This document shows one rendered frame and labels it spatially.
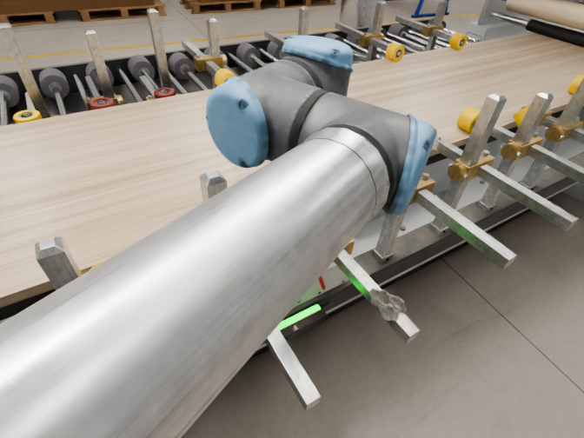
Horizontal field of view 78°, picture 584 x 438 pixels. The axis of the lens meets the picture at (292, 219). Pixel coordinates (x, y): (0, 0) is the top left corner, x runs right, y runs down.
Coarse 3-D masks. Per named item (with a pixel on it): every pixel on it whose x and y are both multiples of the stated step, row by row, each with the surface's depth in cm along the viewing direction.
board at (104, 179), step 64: (384, 64) 179; (448, 64) 184; (512, 64) 189; (576, 64) 194; (0, 128) 116; (64, 128) 118; (128, 128) 120; (192, 128) 123; (448, 128) 132; (0, 192) 93; (64, 192) 94; (128, 192) 96; (192, 192) 97; (0, 256) 78
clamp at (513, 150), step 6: (534, 138) 115; (540, 138) 115; (504, 144) 115; (510, 144) 111; (516, 144) 111; (528, 144) 112; (540, 144) 116; (504, 150) 113; (510, 150) 112; (516, 150) 111; (522, 150) 112; (504, 156) 114; (510, 156) 112; (516, 156) 112; (522, 156) 115
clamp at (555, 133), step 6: (552, 126) 124; (558, 126) 122; (570, 126) 122; (576, 126) 123; (546, 132) 124; (552, 132) 123; (558, 132) 121; (564, 132) 121; (570, 132) 124; (546, 138) 125; (552, 138) 123; (558, 138) 122; (564, 138) 124
